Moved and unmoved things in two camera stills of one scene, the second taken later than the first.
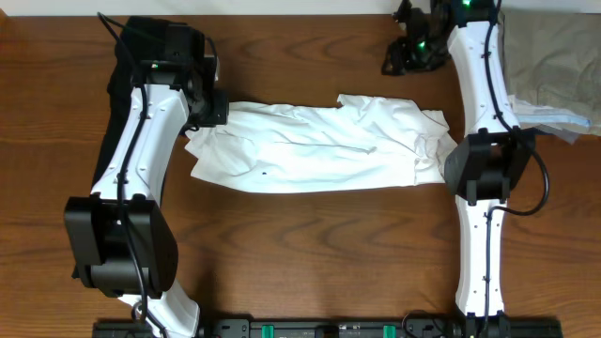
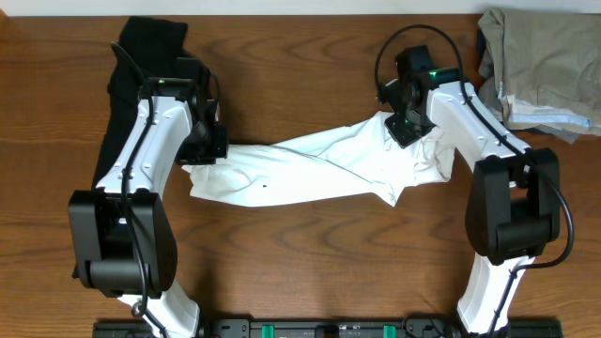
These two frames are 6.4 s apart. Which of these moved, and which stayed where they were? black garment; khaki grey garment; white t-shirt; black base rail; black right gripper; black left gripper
Moved: white t-shirt; black left gripper; black right gripper
Stayed: black base rail; black garment; khaki grey garment
